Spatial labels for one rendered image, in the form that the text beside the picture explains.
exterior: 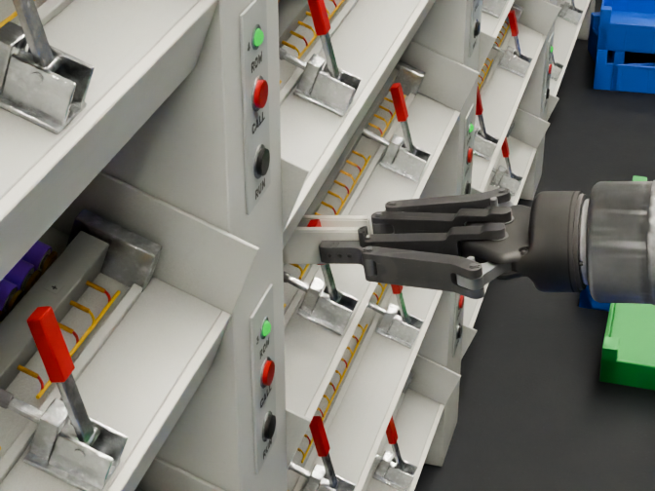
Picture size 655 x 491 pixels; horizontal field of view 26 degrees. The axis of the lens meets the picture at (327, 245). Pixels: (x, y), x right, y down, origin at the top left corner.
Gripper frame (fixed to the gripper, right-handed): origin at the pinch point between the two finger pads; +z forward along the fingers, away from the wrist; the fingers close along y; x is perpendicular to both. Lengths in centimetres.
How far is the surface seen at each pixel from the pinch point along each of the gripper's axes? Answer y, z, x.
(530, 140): 112, 6, -45
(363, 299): 4.4, -0.6, -8.2
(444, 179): 42.6, 1.6, -16.5
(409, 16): 19.3, -3.5, 11.0
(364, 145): 27.4, 5.0, -5.0
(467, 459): 45, 4, -56
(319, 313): -1.0, 1.3, -6.2
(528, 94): 113, 6, -37
